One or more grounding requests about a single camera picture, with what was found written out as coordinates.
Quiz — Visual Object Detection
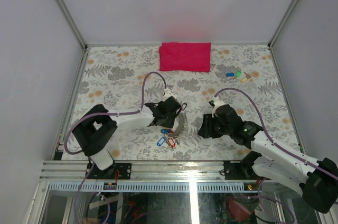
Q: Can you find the black key tag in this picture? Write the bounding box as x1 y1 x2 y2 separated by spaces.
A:
181 102 187 110

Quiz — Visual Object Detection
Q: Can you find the loose blue key tag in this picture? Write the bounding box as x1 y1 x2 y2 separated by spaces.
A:
226 72 235 77

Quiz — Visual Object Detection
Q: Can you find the blue key tag on ring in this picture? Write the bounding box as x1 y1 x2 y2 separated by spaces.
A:
161 128 172 134

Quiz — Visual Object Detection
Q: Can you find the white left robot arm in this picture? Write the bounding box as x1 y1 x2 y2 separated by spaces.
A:
71 96 182 179

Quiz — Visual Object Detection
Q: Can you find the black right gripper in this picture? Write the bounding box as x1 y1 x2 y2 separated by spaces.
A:
197 114 232 139

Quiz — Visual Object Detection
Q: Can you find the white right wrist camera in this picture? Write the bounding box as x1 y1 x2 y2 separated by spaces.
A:
209 97 225 116

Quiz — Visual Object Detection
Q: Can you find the loose key yellow tag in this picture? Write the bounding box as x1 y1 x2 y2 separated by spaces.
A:
240 72 251 83

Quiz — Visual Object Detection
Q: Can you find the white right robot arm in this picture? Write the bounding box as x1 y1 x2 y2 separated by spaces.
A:
198 101 337 213

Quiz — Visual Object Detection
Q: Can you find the pink folded cloth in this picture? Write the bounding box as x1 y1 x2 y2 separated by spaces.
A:
158 42 211 72

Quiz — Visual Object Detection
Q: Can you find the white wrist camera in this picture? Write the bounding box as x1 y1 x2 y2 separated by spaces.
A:
163 88 177 99
209 97 225 116

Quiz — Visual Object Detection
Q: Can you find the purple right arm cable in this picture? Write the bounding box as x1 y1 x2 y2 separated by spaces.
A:
214 87 338 224

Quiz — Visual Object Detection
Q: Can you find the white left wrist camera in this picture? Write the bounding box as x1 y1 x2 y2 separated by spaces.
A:
163 88 177 99

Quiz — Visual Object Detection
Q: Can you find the metal keyring hoop yellow handle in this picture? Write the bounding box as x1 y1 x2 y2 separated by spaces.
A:
169 113 187 137

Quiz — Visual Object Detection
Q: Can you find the red key tag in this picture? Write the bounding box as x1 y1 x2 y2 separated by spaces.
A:
167 137 177 148

